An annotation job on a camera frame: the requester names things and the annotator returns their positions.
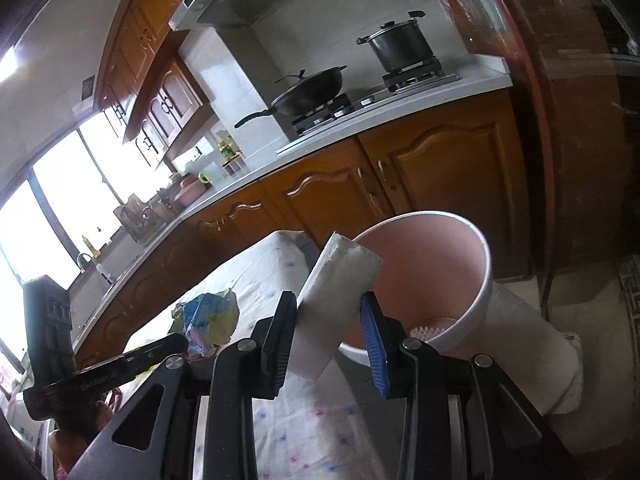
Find chrome faucet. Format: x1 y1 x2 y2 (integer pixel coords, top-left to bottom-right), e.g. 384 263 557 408
77 252 114 286

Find colourful plastic wrapper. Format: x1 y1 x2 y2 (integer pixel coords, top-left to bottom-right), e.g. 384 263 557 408
171 287 240 356

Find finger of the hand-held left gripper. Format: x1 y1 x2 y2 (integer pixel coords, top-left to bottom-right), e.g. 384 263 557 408
120 332 190 377

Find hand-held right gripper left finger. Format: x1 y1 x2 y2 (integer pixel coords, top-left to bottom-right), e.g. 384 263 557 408
67 291 299 480

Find white round bin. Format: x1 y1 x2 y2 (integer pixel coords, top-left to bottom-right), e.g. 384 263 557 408
336 211 493 367

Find gas stove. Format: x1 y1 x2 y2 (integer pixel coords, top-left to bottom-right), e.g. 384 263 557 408
277 55 461 156

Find printed white tablecloth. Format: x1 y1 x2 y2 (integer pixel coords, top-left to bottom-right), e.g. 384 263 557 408
50 230 386 480

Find white cloth-covered stool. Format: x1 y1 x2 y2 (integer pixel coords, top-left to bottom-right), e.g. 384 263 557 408
487 280 586 416

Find dark cooking pot with lid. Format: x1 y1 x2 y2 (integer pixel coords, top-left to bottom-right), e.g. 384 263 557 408
356 10 435 73

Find wooden glass display cabinet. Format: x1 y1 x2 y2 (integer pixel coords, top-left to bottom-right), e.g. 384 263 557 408
415 0 640 281

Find black wok with handle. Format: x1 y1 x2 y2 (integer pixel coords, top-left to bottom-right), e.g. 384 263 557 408
234 65 348 128

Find pink container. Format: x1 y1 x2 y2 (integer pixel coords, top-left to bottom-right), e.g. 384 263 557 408
175 175 207 207

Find white foam block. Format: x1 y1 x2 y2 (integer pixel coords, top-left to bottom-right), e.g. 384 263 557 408
291 231 385 381

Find wooden lower cabinets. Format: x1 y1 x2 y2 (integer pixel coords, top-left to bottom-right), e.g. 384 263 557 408
75 87 531 361

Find green label bottles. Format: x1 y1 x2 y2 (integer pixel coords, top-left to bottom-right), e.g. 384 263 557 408
216 135 242 162

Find person's left hand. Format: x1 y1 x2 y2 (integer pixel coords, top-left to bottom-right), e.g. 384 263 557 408
50 386 124 461

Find wooden upper cabinets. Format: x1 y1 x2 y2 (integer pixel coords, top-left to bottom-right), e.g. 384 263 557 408
94 0 216 166

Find kitchen window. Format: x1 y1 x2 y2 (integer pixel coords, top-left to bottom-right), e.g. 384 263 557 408
0 110 171 361

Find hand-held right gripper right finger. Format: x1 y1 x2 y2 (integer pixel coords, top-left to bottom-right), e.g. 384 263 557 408
359 292 571 480

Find white kitchen countertop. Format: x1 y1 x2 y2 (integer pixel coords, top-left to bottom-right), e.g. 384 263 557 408
70 52 513 351

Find wooden cabinets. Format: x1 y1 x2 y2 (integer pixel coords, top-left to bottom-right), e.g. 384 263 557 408
94 0 216 166
75 87 531 361

